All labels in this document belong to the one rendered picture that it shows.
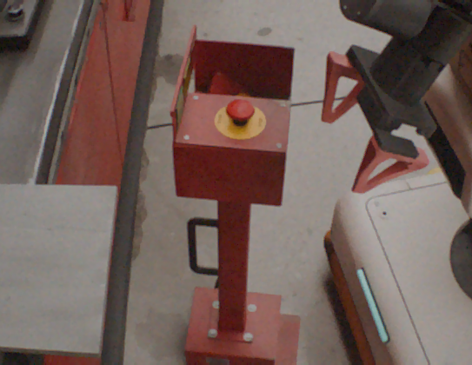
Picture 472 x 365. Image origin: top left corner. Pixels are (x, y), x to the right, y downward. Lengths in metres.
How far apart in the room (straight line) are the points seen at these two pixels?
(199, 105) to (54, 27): 0.26
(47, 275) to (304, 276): 1.25
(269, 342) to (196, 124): 0.67
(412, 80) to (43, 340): 0.39
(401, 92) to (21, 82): 0.56
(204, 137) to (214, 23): 1.52
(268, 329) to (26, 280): 1.02
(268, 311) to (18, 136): 0.86
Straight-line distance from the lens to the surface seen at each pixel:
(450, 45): 0.64
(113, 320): 1.72
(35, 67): 1.04
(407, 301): 1.50
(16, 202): 0.70
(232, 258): 1.36
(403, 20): 0.60
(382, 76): 0.66
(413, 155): 0.66
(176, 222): 1.92
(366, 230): 1.58
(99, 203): 0.68
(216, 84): 1.16
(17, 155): 0.92
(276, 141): 1.03
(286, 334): 1.73
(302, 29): 2.52
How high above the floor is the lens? 1.52
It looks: 49 degrees down
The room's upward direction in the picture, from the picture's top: 1 degrees clockwise
